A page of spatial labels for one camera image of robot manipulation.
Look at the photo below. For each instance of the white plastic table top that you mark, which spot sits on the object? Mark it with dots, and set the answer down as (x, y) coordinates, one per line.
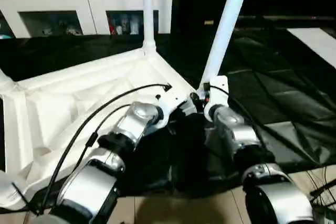
(79, 98)

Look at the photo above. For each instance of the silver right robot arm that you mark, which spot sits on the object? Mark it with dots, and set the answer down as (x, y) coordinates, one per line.
(247, 145)

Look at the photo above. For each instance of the black plastic mat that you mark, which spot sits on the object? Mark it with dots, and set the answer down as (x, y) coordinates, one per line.
(273, 108)

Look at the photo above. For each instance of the small tan tag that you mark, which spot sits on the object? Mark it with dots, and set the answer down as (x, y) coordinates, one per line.
(209, 22)

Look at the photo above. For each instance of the white flat board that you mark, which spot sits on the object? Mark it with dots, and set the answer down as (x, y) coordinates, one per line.
(315, 45)

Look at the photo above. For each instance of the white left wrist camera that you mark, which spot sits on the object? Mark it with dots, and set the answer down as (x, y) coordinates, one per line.
(170, 103)

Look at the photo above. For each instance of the black metal rail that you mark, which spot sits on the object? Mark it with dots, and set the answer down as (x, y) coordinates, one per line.
(289, 18)

